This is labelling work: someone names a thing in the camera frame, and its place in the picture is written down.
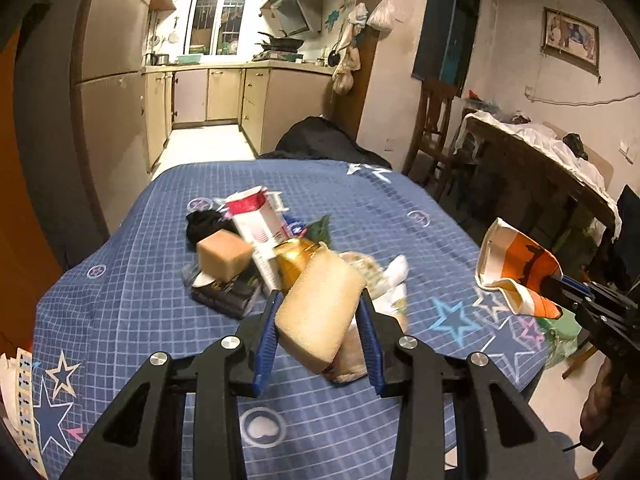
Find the white hanging plastic bag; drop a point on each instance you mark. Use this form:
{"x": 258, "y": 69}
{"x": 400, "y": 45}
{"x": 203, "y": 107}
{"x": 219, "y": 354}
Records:
{"x": 381, "y": 15}

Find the dark wooden dining table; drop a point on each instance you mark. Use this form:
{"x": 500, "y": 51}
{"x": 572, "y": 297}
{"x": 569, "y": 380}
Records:
{"x": 530, "y": 170}

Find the dark blue door curtain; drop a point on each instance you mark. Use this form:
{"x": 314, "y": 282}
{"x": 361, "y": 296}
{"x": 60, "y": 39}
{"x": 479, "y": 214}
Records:
{"x": 445, "y": 35}

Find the kitchen window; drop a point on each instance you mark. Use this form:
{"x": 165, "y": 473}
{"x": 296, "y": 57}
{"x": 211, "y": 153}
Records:
{"x": 210, "y": 10}

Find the yellow packet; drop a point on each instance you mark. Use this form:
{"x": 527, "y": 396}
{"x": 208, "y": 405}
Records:
{"x": 292, "y": 257}

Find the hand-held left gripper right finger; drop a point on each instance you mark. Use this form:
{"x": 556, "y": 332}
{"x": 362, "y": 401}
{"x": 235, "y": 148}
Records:
{"x": 372, "y": 355}

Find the wooden chair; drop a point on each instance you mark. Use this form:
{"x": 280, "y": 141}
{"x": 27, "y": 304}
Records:
{"x": 435, "y": 110}

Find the sticker sheet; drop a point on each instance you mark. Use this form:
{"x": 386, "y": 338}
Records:
{"x": 22, "y": 410}

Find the orange and white paper wrapper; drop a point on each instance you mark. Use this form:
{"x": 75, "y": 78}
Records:
{"x": 520, "y": 265}

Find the black covered bundle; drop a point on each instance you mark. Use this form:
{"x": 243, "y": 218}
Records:
{"x": 320, "y": 140}

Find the dark jacket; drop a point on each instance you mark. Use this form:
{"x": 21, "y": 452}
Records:
{"x": 625, "y": 230}

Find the blue star print tablecloth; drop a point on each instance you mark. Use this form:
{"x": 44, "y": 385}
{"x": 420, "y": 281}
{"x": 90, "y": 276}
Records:
{"x": 150, "y": 260}

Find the orange sponge block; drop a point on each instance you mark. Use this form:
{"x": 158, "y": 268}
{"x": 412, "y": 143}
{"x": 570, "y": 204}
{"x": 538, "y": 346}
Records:
{"x": 222, "y": 257}

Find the dark snack packet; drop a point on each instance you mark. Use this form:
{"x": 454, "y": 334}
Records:
{"x": 227, "y": 295}

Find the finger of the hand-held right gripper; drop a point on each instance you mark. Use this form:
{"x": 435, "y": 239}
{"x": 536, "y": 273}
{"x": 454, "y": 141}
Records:
{"x": 567, "y": 280}
{"x": 567, "y": 297}

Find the large yellow sponge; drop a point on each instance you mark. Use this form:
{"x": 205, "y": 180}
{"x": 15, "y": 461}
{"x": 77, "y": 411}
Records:
{"x": 315, "y": 310}

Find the white wall switch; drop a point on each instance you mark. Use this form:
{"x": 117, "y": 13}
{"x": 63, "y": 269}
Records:
{"x": 627, "y": 151}

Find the black plastic bag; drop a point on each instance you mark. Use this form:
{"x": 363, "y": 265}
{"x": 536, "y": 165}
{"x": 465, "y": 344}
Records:
{"x": 575, "y": 142}

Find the metal pot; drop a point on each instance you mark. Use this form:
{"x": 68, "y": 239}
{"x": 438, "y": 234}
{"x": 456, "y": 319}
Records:
{"x": 156, "y": 59}

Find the beige hanging mesh bag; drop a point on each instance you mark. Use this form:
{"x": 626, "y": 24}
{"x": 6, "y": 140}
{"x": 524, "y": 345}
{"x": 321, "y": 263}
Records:
{"x": 345, "y": 75}

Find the black cloth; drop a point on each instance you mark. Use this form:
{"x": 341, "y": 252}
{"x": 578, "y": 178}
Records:
{"x": 202, "y": 227}

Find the person's right forearm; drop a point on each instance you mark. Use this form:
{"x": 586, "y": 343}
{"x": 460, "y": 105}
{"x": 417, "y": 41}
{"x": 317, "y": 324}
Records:
{"x": 605, "y": 405}

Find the green lined trash bin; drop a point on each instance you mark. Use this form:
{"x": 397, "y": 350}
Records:
{"x": 562, "y": 340}

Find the beige kitchen base cabinets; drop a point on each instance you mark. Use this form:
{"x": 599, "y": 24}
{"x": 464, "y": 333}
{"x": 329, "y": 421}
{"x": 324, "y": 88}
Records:
{"x": 220, "y": 95}

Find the black wok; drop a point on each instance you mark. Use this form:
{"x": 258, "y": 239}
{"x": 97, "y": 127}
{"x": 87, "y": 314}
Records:
{"x": 282, "y": 42}

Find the white paper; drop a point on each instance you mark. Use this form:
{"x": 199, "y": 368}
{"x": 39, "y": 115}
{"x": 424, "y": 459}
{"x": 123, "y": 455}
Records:
{"x": 395, "y": 272}

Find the red and white carton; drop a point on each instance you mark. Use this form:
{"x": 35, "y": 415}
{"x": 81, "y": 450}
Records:
{"x": 255, "y": 225}

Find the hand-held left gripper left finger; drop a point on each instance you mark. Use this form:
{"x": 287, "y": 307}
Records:
{"x": 265, "y": 350}

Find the framed picture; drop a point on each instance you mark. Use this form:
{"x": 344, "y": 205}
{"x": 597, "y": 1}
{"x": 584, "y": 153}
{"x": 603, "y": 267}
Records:
{"x": 570, "y": 35}

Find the white hanging cloth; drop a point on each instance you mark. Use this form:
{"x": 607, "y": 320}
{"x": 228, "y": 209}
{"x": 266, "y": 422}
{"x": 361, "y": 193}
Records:
{"x": 357, "y": 17}

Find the range hood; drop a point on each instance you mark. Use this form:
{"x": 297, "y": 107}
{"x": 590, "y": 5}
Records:
{"x": 292, "y": 12}

